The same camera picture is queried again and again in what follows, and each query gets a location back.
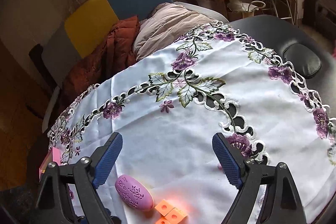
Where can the pale pink pillow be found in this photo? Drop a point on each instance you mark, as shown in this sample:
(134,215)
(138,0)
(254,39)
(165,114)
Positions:
(169,21)

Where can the white basket with handle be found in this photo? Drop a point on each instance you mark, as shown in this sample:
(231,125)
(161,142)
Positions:
(247,9)

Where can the purple carved oval case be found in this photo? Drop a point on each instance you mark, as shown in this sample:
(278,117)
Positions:
(133,193)

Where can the orange cube block toy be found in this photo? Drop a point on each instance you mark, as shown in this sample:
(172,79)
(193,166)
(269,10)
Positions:
(169,213)

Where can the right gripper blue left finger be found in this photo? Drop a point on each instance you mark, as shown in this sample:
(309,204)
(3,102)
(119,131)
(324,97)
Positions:
(104,158)

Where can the pink edged cardboard box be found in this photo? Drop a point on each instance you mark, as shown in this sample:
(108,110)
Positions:
(52,156)

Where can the white embroidered floral tablecloth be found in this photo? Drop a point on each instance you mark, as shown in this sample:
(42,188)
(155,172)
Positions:
(167,107)

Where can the rust red quilted blanket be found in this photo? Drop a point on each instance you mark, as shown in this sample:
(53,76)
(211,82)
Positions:
(110,57)

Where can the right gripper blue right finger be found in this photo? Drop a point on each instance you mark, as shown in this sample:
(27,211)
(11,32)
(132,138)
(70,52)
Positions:
(231,160)

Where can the grey yellow blue headboard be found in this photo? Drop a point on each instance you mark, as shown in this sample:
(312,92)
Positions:
(83,30)

